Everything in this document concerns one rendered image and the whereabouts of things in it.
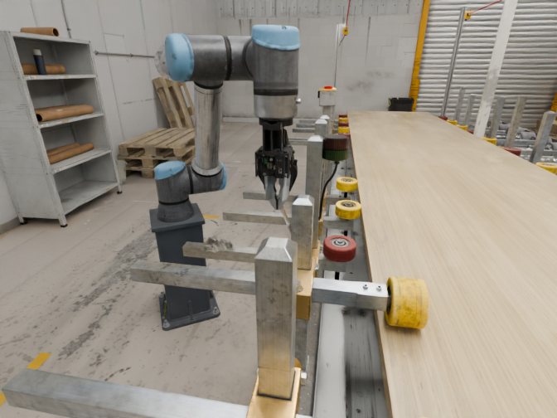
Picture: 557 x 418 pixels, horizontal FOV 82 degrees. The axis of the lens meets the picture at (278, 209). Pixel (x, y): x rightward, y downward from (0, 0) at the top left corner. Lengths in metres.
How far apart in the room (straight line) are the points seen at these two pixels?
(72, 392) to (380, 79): 8.60
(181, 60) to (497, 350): 0.75
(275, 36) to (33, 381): 0.61
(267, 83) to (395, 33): 8.24
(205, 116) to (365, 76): 7.49
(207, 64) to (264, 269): 0.52
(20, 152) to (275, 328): 3.20
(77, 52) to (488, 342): 3.89
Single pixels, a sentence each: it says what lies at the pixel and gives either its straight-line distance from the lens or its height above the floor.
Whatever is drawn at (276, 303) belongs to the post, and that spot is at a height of 1.10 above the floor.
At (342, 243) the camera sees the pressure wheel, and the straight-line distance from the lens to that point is 0.81.
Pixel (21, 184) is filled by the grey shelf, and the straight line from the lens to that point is 3.54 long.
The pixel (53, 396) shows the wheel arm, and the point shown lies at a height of 0.96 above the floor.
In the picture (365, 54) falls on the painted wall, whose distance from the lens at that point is 8.73.
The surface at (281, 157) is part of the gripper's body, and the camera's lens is 0.66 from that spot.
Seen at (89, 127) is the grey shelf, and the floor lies 0.73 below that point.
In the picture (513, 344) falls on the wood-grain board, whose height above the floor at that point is 0.90.
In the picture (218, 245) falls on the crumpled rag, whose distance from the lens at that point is 0.87.
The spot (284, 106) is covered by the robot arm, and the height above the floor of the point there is 1.23.
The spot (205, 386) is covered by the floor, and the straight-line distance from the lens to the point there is 1.67.
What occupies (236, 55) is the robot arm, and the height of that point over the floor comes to 1.32.
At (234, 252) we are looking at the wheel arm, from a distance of 0.86.
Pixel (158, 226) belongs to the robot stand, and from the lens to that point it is 1.67.
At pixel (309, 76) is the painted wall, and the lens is 8.68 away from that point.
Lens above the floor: 1.30
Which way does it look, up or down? 23 degrees down
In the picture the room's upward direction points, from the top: straight up
